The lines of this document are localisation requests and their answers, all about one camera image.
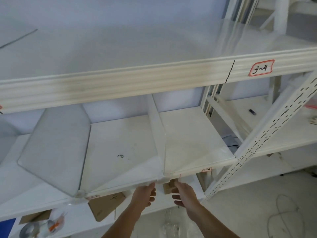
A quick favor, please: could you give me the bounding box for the folded brown paper package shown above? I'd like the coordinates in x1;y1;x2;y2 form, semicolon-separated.
19;209;53;225

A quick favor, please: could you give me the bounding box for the person's left hand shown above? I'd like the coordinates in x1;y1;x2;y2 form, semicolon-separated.
129;181;158;212

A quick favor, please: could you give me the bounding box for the orange and white tape roll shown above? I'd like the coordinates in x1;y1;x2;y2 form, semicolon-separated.
46;213;67;234

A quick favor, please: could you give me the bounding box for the flat brown cardboard box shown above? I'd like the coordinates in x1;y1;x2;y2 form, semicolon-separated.
88;191;127;223

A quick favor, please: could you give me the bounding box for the clear plastic wrap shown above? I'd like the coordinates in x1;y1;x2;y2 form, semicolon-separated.
161;209;182;238

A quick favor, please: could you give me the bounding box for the blue plastic crate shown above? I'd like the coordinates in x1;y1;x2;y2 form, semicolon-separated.
0;217;17;238

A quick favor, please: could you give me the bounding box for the white metal shelving rack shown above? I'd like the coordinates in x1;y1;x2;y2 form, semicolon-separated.
0;0;317;238

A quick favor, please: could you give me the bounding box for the clear plastic clip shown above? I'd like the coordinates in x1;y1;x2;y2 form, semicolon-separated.
70;190;88;204

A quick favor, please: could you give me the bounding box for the person's left forearm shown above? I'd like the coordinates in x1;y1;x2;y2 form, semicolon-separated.
100;203;144;238

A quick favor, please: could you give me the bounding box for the person's right hand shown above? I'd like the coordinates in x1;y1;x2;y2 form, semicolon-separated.
171;181;204;218

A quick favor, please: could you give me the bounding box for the person's right forearm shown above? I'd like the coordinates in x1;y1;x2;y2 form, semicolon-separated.
186;203;241;238

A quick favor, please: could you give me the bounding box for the thin floor cable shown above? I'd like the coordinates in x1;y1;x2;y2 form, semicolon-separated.
267;194;307;238

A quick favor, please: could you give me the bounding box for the gray tape roll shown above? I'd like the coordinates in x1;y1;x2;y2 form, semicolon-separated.
19;222;38;238

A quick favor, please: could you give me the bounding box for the small brown cardboard piece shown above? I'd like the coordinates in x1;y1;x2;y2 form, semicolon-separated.
162;179;179;195

